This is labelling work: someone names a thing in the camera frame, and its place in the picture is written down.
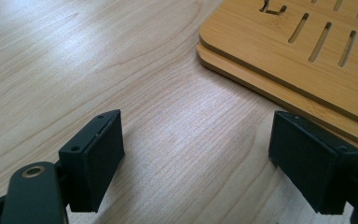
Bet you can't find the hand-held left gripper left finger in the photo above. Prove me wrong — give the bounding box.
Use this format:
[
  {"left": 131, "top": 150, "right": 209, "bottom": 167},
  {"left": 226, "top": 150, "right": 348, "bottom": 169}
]
[{"left": 58, "top": 108, "right": 126, "bottom": 214}]

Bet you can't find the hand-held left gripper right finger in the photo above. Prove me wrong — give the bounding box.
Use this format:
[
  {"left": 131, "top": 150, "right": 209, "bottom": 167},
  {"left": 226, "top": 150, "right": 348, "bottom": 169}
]
[{"left": 268, "top": 110, "right": 358, "bottom": 216}]

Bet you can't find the bamboo trivet with cut-out slots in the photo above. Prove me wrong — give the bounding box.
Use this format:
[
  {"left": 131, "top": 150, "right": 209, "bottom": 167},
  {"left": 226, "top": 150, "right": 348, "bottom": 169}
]
[
  {"left": 198, "top": 0, "right": 358, "bottom": 131},
  {"left": 195, "top": 42, "right": 358, "bottom": 163}
]

